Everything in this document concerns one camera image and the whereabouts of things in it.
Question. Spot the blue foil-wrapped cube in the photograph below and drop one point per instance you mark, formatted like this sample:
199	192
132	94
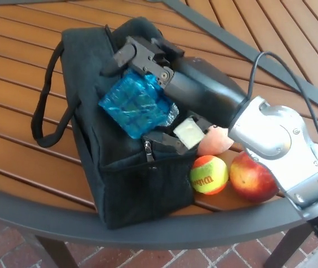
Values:
133	109

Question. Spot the black insulated lunch bag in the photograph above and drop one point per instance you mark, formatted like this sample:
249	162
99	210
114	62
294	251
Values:
91	125

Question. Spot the red apple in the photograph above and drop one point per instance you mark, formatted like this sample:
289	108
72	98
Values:
248	178

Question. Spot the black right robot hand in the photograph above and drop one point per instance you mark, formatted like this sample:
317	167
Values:
203	86

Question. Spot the peach dumpling plush with sunglasses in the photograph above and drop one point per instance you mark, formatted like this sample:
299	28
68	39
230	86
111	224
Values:
211	145

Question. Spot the yellow orange tennis ball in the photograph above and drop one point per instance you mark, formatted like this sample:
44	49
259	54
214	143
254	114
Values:
209	176

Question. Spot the dark metal table leg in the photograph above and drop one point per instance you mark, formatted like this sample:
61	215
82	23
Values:
55	254
287	248

